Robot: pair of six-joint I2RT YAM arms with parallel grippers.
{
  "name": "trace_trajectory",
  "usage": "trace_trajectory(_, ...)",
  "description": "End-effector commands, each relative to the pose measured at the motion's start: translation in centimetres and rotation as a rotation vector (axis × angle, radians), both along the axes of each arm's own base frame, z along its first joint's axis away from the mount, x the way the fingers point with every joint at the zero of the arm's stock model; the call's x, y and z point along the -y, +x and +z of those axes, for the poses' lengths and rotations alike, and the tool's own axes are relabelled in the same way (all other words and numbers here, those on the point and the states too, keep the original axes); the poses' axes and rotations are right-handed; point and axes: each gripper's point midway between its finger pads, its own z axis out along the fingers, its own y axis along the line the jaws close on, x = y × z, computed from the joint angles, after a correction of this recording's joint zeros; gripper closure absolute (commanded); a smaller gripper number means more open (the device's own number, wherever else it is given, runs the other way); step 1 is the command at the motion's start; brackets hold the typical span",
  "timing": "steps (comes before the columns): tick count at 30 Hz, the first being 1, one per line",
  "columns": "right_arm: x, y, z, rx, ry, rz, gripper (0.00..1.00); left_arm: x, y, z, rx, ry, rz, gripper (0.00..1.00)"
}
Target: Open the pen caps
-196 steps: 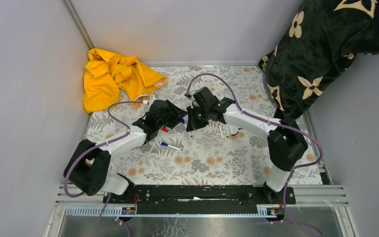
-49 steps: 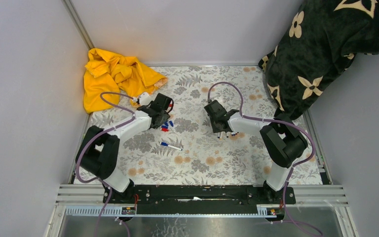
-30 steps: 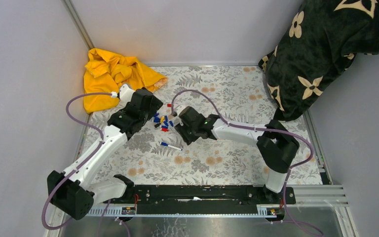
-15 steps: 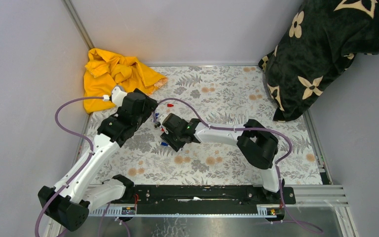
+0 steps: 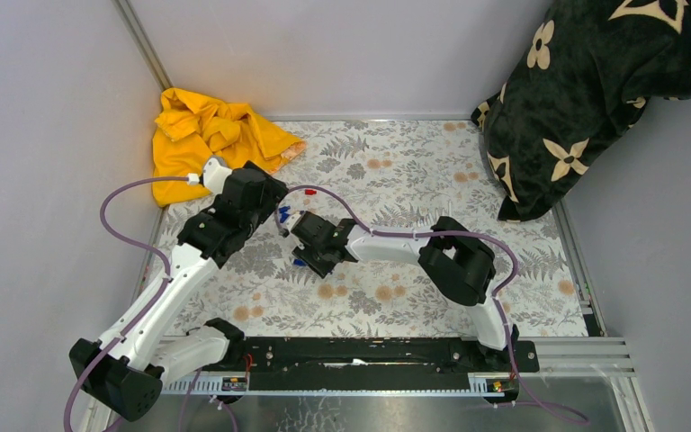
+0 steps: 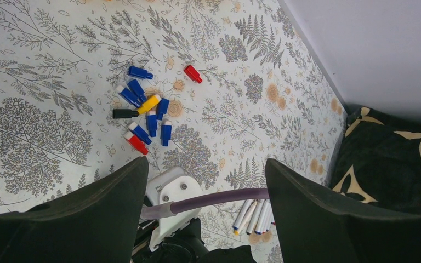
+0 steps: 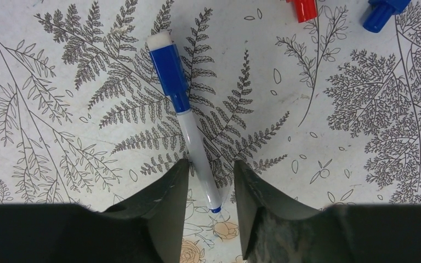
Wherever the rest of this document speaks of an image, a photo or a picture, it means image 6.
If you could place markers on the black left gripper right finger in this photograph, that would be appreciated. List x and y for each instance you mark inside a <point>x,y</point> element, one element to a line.
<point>316,224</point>

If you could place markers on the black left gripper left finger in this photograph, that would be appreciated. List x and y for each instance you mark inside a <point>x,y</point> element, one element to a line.
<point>97,223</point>

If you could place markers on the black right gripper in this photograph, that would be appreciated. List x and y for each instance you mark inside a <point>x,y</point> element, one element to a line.
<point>171,231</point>

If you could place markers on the white marker body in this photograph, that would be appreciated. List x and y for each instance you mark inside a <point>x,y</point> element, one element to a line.
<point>238,221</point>

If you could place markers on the red pen cap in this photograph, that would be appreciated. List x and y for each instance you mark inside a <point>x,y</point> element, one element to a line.
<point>135,142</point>
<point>193,74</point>

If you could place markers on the blue pen cap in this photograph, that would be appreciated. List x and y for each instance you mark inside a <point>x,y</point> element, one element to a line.
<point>151,123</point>
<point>139,73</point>
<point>136,88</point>
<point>128,95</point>
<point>162,108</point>
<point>137,130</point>

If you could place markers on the black pen cap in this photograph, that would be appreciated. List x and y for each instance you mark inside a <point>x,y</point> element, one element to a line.
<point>124,113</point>

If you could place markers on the yellow pen cap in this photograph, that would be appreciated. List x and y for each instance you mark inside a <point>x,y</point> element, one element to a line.
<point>149,104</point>

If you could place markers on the black floral blanket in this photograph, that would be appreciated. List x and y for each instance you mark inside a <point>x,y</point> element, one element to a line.
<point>379,161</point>

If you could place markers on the floral patterned table mat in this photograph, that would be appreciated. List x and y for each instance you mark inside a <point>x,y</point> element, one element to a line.
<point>262,96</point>

